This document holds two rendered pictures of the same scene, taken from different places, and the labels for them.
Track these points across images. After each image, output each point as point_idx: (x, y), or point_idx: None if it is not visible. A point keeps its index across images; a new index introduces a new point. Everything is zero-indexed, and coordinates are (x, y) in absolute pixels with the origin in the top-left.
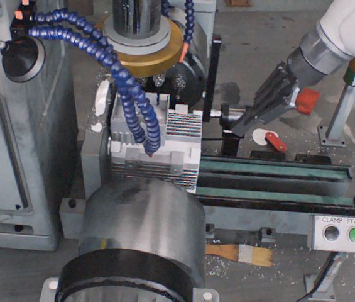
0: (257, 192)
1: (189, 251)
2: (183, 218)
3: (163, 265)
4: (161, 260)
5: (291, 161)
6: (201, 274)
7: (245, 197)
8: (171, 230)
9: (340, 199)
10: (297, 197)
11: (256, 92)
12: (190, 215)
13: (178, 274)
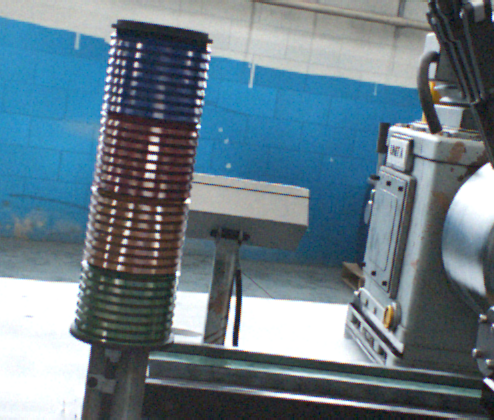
0: (390, 384)
1: (489, 170)
2: None
3: None
4: None
5: (315, 399)
6: (459, 192)
7: (415, 374)
8: None
9: (180, 359)
10: (290, 370)
11: None
12: None
13: None
